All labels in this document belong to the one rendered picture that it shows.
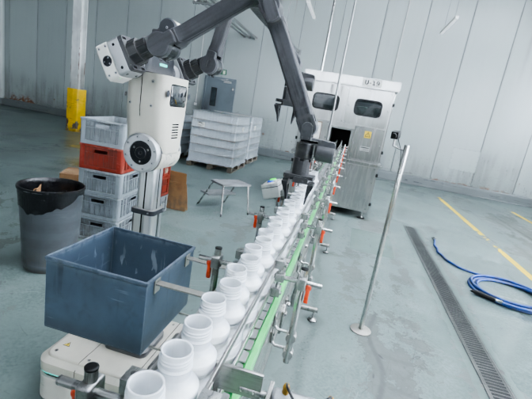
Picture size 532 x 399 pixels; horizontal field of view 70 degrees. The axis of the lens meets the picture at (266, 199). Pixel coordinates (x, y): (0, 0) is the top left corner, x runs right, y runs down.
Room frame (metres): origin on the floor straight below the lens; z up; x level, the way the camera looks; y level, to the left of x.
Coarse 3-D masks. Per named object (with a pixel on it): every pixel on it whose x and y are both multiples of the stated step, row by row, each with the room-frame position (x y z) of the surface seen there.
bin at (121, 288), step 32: (64, 256) 1.02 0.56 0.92; (96, 256) 1.16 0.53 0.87; (128, 256) 1.24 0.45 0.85; (160, 256) 1.21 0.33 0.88; (192, 256) 1.15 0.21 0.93; (64, 288) 0.94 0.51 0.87; (96, 288) 0.92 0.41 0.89; (128, 288) 0.90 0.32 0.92; (160, 288) 0.97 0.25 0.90; (64, 320) 0.94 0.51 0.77; (96, 320) 0.92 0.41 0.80; (128, 320) 0.90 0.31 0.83; (160, 320) 1.00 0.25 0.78
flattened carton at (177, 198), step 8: (176, 176) 4.52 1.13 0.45; (184, 176) 4.50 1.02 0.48; (176, 184) 4.55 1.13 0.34; (184, 184) 4.52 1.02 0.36; (168, 192) 4.59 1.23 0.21; (176, 192) 4.57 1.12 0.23; (184, 192) 4.54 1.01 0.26; (168, 200) 4.60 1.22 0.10; (176, 200) 4.58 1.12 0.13; (184, 200) 4.56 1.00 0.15; (176, 208) 4.60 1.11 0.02; (184, 208) 4.57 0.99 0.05
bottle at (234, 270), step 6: (228, 264) 0.61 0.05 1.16; (234, 264) 0.62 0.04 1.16; (240, 264) 0.62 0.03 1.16; (228, 270) 0.60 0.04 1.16; (234, 270) 0.62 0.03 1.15; (240, 270) 0.62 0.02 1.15; (246, 270) 0.61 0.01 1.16; (228, 276) 0.60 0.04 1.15; (234, 276) 0.59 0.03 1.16; (240, 276) 0.59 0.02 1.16; (246, 288) 0.61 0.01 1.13; (246, 294) 0.60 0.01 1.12; (240, 300) 0.58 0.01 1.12; (246, 300) 0.59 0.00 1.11; (246, 306) 0.60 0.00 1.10; (240, 342) 0.60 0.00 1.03
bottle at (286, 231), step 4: (276, 212) 1.01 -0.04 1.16; (280, 212) 1.03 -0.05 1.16; (284, 212) 1.03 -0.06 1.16; (276, 216) 1.01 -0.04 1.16; (280, 216) 1.00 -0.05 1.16; (284, 216) 1.00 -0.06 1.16; (288, 216) 1.01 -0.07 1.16; (284, 220) 1.00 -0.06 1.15; (284, 224) 1.00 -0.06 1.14; (284, 228) 0.99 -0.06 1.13; (288, 228) 1.01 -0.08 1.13; (284, 232) 0.99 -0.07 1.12; (288, 232) 1.00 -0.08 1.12; (284, 236) 0.99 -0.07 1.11; (288, 236) 1.00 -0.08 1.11; (284, 240) 0.99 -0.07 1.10; (284, 252) 0.99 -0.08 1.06; (280, 256) 0.99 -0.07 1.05; (284, 256) 1.00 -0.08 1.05
